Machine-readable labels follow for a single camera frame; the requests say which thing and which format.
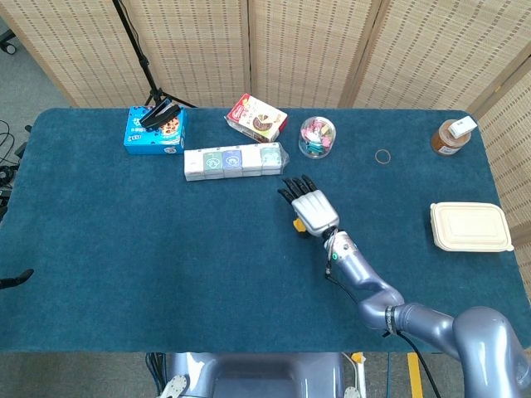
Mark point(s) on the blue table cloth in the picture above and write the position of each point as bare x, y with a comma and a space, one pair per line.
166, 248

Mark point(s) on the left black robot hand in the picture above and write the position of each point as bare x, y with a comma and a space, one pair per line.
16, 278

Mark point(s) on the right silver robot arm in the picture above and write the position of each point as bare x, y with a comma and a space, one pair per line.
369, 282

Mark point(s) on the red white snack box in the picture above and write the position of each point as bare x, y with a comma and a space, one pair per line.
257, 122

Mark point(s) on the clear jar of binder clips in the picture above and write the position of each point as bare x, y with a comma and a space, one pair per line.
317, 137

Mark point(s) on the tan rubber band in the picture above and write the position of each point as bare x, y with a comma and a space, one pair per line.
376, 156

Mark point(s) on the silver robot torso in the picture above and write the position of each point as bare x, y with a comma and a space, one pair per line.
257, 373

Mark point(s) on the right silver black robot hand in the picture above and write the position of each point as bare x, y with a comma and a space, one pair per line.
315, 213

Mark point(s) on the small white box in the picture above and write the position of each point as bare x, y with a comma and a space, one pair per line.
462, 126

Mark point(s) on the black tripod stand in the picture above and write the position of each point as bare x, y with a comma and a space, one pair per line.
139, 54

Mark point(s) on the beige lidded food container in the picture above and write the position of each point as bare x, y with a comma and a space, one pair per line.
469, 226

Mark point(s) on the wrapped tissue packet bundle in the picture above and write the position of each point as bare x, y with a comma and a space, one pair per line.
234, 163

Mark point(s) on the black chair caster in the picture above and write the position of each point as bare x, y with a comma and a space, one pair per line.
8, 43

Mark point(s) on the black stapler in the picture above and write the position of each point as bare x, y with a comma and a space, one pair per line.
159, 115

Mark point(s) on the brown labelled jar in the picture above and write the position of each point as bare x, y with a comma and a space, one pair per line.
446, 143

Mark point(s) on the small yellow object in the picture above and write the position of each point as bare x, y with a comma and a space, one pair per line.
297, 224

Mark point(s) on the blue cookie box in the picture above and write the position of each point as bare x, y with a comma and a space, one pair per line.
155, 139

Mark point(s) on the yellow floor tape strip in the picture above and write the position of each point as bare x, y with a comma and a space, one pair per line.
415, 373

